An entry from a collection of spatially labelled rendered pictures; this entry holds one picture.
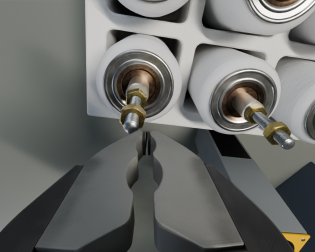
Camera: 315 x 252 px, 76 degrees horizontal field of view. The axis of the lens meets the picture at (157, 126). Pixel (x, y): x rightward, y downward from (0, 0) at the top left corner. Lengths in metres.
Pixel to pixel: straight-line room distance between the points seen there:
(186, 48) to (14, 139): 0.51
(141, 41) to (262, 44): 0.17
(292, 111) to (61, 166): 0.57
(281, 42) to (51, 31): 0.42
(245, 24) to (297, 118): 0.13
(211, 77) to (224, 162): 0.19
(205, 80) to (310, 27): 0.15
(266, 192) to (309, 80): 0.17
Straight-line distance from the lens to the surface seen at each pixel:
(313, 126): 0.31
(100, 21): 0.29
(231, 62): 0.24
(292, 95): 0.30
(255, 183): 0.37
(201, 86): 0.24
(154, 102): 0.23
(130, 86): 0.19
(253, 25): 0.24
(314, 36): 0.34
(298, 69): 0.34
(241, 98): 0.23
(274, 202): 0.35
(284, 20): 0.24
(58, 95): 0.54
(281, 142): 0.18
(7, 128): 0.65
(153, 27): 0.29
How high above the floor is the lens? 0.46
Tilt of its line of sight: 62 degrees down
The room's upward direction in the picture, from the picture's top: 177 degrees clockwise
